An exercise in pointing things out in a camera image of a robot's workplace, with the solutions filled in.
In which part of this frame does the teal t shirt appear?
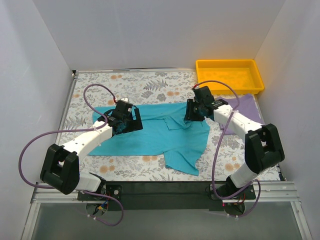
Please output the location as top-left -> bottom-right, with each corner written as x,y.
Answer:
90,102 -> 210,176

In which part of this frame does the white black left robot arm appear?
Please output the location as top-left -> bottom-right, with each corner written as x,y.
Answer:
40,98 -> 143,200

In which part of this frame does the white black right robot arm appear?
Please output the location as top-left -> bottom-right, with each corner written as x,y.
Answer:
184,85 -> 285,200

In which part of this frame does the folded purple t shirt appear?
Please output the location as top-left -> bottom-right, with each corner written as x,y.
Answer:
217,94 -> 265,135

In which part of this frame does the yellow plastic tray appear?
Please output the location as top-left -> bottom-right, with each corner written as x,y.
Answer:
195,59 -> 265,95

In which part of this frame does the floral patterned table mat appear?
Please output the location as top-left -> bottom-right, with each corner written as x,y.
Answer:
59,71 -> 244,181

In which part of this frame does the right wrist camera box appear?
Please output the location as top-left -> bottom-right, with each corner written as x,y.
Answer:
192,84 -> 199,91

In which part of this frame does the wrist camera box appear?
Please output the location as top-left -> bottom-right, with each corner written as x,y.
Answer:
192,84 -> 199,91
120,97 -> 133,112

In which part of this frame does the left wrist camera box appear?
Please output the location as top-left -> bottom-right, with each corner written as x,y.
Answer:
120,97 -> 133,112

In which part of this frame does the aluminium table frame rail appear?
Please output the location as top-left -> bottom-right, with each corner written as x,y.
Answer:
22,69 -> 312,240

